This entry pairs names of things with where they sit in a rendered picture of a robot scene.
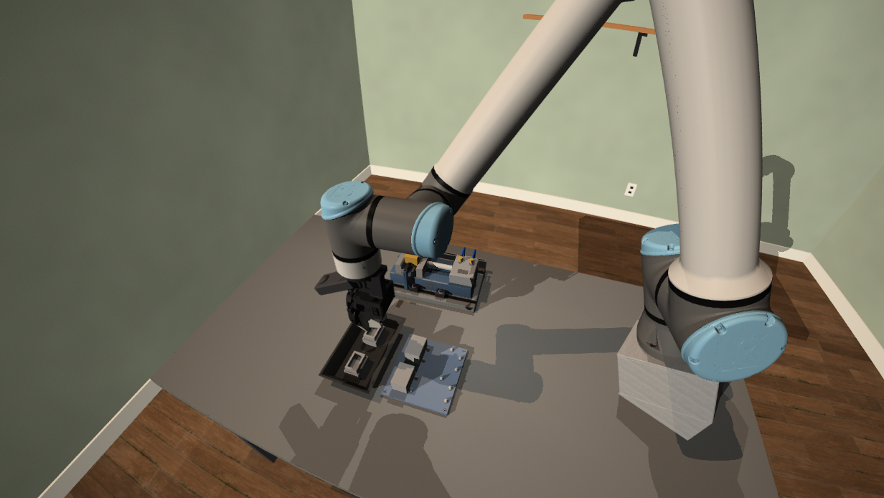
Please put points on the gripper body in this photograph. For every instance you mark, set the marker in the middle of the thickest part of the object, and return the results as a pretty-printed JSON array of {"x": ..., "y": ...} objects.
[{"x": 373, "y": 291}]

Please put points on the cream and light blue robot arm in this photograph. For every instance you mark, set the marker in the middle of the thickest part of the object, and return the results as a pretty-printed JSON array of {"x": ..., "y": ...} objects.
[{"x": 708, "y": 51}]

